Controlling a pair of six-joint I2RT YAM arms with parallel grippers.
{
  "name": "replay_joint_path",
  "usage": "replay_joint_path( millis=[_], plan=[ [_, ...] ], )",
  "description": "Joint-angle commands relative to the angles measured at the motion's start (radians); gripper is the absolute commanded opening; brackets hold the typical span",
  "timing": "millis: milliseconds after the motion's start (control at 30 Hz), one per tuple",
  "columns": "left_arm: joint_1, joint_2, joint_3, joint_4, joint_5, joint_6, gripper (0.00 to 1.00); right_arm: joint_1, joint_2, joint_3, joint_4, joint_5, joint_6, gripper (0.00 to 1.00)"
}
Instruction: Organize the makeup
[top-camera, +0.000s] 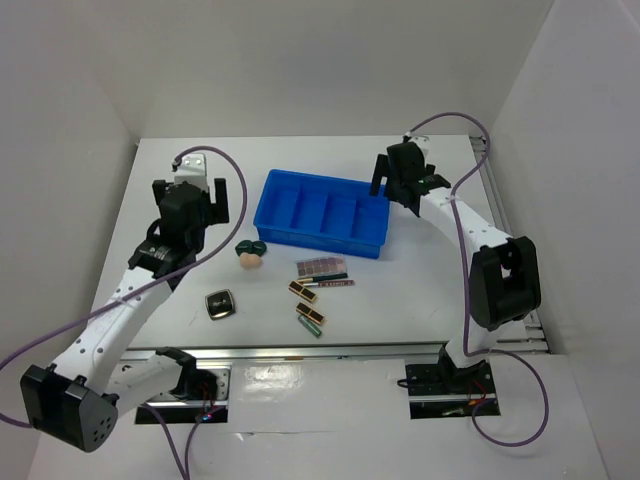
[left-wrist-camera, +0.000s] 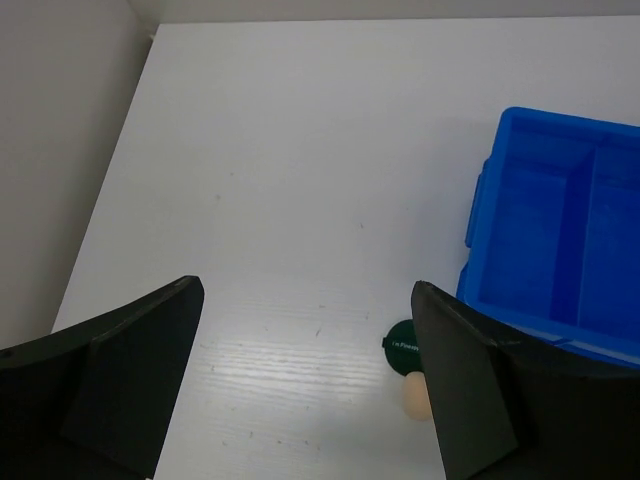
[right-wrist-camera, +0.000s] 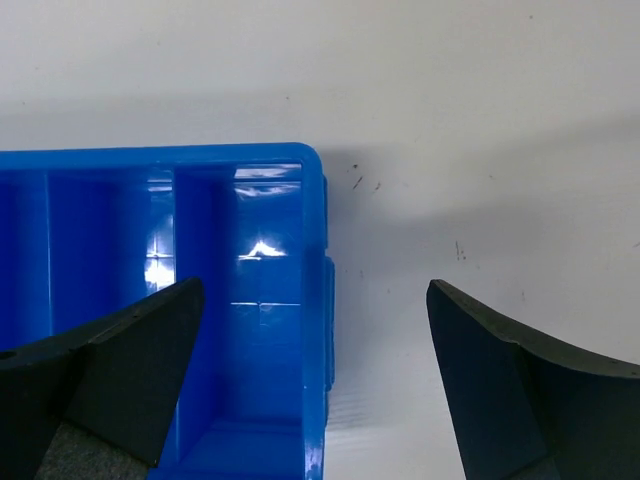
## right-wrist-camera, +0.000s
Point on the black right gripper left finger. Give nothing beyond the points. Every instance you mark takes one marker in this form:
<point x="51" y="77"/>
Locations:
<point x="97" y="401"/>

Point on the blue plastic organizer bin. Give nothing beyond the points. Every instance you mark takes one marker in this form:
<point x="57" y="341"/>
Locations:
<point x="86" y="233"/>

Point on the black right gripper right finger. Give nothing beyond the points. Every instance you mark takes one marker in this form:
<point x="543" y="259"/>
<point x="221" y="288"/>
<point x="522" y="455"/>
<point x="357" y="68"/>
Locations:
<point x="526" y="405"/>

